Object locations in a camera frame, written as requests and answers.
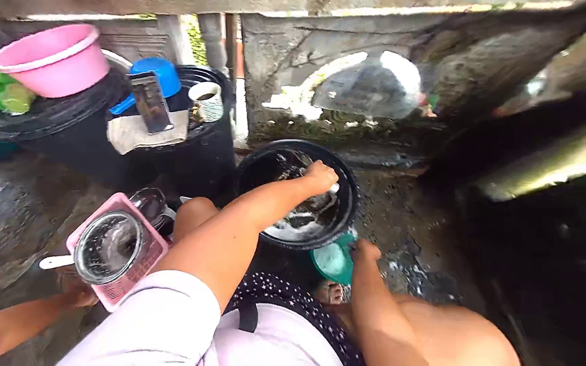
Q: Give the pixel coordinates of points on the person's right hand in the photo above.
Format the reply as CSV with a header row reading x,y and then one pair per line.
x,y
368,250

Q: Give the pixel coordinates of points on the person's left hand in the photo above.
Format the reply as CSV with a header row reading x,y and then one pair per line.
x,y
319,178

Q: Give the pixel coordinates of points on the person's right fingers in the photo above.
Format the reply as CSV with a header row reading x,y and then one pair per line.
x,y
358,247

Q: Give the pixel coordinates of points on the person's left fingers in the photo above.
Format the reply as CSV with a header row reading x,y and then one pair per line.
x,y
328,175

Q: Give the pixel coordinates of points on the teal plastic bowl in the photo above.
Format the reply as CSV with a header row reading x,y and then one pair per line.
x,y
331,260

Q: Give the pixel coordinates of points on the person's right forearm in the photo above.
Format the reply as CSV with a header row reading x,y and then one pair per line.
x,y
380,310

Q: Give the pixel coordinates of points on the person's left forearm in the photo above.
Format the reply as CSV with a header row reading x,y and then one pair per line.
x,y
252,216

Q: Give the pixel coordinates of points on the large black round basin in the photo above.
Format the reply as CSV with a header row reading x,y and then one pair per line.
x,y
348,203

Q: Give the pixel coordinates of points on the person's legs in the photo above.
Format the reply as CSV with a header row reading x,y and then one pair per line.
x,y
456,330

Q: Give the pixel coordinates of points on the black barrel with lid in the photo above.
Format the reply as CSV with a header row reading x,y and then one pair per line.
x,y
74,137
201,157

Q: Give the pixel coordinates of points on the white patterned cup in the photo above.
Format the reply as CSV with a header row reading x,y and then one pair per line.
x,y
211,106

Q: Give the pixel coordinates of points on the dark shiny round bowl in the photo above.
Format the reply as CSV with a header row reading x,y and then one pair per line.
x,y
148,202

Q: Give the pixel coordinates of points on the pink plastic basket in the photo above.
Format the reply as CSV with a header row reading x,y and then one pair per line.
x,y
156,249

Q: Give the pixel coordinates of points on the blue plastic dipper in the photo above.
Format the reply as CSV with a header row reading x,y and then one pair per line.
x,y
168,79

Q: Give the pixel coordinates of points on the beige folded cloth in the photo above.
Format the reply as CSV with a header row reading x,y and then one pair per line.
x,y
125,133

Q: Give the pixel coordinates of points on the clear bowl with dark rim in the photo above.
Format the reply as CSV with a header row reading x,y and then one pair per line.
x,y
110,247

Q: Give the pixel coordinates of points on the pink plastic basin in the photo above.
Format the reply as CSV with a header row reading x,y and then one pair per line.
x,y
69,68

